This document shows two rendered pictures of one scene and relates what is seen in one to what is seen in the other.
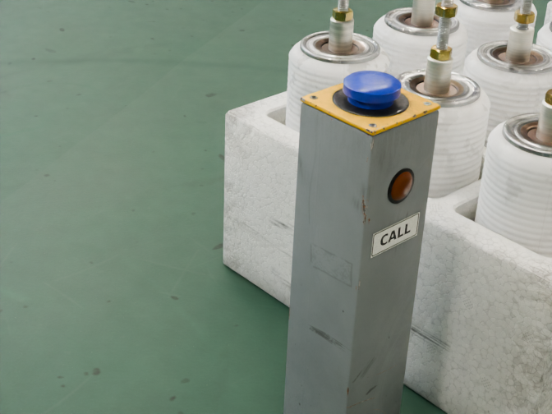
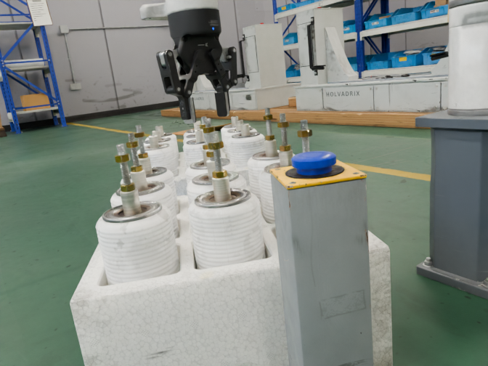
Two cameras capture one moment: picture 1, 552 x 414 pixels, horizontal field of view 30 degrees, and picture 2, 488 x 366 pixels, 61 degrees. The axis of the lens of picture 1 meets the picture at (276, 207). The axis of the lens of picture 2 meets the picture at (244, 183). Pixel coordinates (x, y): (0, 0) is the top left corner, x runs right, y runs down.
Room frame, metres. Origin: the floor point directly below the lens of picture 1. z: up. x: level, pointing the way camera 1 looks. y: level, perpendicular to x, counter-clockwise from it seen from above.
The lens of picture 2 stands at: (0.49, 0.27, 0.41)
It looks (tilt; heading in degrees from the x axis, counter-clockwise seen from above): 15 degrees down; 307
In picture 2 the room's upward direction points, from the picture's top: 7 degrees counter-clockwise
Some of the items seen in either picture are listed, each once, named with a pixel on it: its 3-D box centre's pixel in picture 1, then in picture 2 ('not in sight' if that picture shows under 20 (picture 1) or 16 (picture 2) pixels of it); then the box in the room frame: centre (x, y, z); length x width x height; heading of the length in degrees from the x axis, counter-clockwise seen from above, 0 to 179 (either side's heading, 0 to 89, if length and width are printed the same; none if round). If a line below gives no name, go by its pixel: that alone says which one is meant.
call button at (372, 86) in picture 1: (371, 94); (314, 165); (0.66, -0.06, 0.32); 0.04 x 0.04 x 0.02
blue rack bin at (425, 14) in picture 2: not in sight; (446, 7); (1.53, -5.52, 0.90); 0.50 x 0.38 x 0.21; 70
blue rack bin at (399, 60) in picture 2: not in sight; (414, 57); (1.93, -5.68, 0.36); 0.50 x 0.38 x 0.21; 70
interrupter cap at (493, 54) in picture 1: (517, 57); (215, 178); (0.91, -0.22, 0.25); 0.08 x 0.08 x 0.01
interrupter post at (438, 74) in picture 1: (438, 75); (221, 189); (0.83, -0.13, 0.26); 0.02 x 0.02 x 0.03
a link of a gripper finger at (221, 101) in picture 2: not in sight; (221, 104); (0.91, -0.25, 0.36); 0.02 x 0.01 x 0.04; 172
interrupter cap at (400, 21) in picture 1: (421, 22); (140, 189); (1.00, -0.14, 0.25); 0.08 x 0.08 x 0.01
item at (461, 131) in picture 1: (425, 180); (231, 261); (0.83, -0.13, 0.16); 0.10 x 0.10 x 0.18
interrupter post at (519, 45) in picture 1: (519, 44); (214, 170); (0.91, -0.22, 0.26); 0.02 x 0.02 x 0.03
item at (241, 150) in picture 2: not in sight; (249, 169); (1.12, -0.61, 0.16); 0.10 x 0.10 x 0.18
